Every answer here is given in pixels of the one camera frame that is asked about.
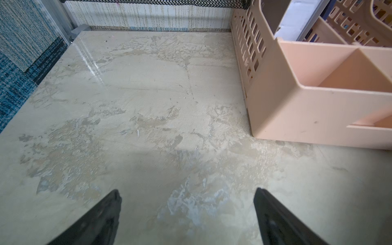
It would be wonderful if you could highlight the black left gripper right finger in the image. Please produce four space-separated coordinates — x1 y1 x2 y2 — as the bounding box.
253 188 327 245

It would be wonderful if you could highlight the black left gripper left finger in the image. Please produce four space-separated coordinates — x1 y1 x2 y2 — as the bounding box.
49 189 122 245

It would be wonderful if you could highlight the pink plastic desk organizer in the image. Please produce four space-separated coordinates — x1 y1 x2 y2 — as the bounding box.
231 1 392 150

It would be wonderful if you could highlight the white book in organizer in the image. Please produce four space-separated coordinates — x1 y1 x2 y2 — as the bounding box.
274 0 329 41

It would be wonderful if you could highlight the black mesh wire shelf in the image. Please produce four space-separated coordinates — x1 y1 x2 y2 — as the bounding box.
74 0 252 10

